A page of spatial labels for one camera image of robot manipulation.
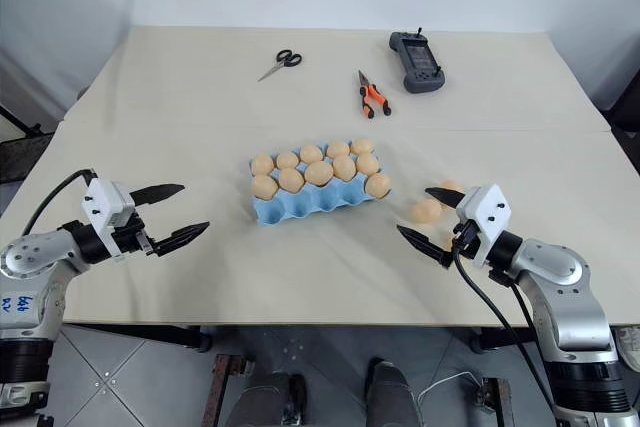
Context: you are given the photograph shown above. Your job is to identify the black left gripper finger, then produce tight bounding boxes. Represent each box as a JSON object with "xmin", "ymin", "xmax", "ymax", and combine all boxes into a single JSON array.
[
  {"xmin": 149, "ymin": 220, "xmax": 212, "ymax": 257},
  {"xmin": 130, "ymin": 183, "xmax": 187, "ymax": 207}
]

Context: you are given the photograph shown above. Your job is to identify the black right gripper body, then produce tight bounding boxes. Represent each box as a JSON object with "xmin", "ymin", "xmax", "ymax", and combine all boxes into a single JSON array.
[{"xmin": 449, "ymin": 219, "xmax": 484, "ymax": 261}]

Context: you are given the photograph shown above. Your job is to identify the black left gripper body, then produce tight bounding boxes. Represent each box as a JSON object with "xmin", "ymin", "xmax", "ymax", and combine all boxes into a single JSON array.
[{"xmin": 110, "ymin": 214, "xmax": 155, "ymax": 261}]

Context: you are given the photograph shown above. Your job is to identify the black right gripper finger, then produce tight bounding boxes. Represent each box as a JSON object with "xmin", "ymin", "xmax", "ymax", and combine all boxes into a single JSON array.
[
  {"xmin": 395, "ymin": 225, "xmax": 454, "ymax": 269},
  {"xmin": 424, "ymin": 186, "xmax": 467, "ymax": 209}
]

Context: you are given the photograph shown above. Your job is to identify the blue egg tray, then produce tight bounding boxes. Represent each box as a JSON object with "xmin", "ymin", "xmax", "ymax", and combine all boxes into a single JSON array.
[{"xmin": 249, "ymin": 146, "xmax": 394, "ymax": 227}]

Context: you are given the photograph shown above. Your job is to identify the orange and black pliers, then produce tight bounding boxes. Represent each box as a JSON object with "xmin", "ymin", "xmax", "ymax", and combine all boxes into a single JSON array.
[{"xmin": 356, "ymin": 69, "xmax": 394, "ymax": 121}]

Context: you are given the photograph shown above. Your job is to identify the grey handheld remote controller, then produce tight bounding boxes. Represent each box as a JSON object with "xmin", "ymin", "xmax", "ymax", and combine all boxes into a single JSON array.
[{"xmin": 388, "ymin": 25, "xmax": 447, "ymax": 95}]

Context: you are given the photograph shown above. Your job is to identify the dark rounded shape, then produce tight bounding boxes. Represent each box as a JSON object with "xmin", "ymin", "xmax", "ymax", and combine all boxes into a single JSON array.
[
  {"xmin": 366, "ymin": 357, "xmax": 422, "ymax": 427},
  {"xmin": 233, "ymin": 370, "xmax": 308, "ymax": 427}
]

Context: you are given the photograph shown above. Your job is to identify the white shoe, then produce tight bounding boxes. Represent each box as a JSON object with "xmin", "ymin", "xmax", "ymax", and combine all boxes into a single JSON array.
[{"xmin": 613, "ymin": 325, "xmax": 640, "ymax": 364}]

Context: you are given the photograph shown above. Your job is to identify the long black right arm cable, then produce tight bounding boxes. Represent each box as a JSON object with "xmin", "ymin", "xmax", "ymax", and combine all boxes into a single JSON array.
[{"xmin": 452, "ymin": 234, "xmax": 557, "ymax": 401}]

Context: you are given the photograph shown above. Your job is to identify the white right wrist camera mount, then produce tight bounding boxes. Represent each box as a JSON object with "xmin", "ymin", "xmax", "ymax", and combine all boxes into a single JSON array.
[{"xmin": 455, "ymin": 183, "xmax": 514, "ymax": 269}]

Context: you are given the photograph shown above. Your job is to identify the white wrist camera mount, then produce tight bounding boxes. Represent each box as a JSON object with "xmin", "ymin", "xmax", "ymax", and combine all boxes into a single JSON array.
[
  {"xmin": 81, "ymin": 177, "xmax": 137, "ymax": 264},
  {"xmin": 455, "ymin": 183, "xmax": 514, "ymax": 269}
]

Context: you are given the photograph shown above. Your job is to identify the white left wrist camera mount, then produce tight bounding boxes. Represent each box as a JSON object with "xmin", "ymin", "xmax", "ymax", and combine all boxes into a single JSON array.
[{"xmin": 81, "ymin": 177, "xmax": 137, "ymax": 264}]

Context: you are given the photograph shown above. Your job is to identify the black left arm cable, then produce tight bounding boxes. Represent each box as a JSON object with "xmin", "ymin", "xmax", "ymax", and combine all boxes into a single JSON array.
[{"xmin": 21, "ymin": 166, "xmax": 99, "ymax": 238}]

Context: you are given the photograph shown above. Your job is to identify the short black right arm cable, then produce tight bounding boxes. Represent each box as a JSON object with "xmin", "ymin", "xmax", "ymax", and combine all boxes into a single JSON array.
[{"xmin": 489, "ymin": 269, "xmax": 542, "ymax": 346}]

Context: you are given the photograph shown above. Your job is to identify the black table frame bar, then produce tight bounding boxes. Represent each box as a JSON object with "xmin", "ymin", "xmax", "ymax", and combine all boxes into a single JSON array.
[
  {"xmin": 469, "ymin": 327, "xmax": 537, "ymax": 353},
  {"xmin": 74, "ymin": 323, "xmax": 214, "ymax": 354}
]

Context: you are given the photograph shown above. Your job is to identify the white floor cable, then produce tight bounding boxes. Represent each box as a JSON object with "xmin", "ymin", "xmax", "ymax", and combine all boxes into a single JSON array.
[{"xmin": 416, "ymin": 370, "xmax": 490, "ymax": 401}]

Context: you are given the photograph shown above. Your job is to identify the rusty metal rail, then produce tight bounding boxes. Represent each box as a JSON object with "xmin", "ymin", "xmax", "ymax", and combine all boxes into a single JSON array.
[
  {"xmin": 206, "ymin": 353, "xmax": 252, "ymax": 427},
  {"xmin": 480, "ymin": 375, "xmax": 517, "ymax": 427}
]

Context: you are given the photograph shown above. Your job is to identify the black handled scissors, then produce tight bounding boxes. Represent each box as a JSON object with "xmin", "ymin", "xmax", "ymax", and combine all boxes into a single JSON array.
[{"xmin": 257, "ymin": 49, "xmax": 305, "ymax": 83}]

